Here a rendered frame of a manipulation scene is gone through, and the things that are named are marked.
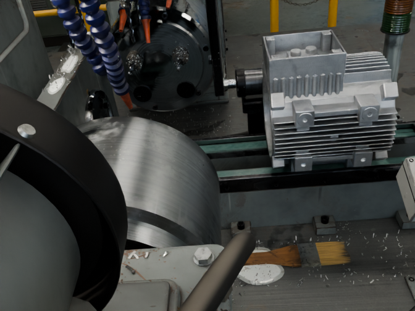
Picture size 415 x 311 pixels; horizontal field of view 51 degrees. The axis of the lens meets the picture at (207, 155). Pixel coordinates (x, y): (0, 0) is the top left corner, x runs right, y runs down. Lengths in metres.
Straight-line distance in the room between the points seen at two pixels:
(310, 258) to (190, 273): 0.49
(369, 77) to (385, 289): 0.35
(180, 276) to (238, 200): 0.49
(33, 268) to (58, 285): 0.02
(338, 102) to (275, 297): 0.34
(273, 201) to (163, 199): 0.42
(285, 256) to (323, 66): 0.34
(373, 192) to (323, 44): 0.29
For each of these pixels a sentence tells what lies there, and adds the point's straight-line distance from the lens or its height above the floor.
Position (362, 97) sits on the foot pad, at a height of 1.08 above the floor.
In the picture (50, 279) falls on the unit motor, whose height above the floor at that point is 1.28.
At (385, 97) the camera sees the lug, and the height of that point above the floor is 1.07.
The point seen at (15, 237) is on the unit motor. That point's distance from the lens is 0.20.
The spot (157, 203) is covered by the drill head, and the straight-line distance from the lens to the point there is 0.45.
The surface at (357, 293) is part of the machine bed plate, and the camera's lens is 0.80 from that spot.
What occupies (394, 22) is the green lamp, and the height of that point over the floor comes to 1.06.
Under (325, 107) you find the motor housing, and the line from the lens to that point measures 0.73.
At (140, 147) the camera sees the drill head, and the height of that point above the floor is 1.16.
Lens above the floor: 1.44
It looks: 36 degrees down
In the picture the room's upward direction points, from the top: 7 degrees counter-clockwise
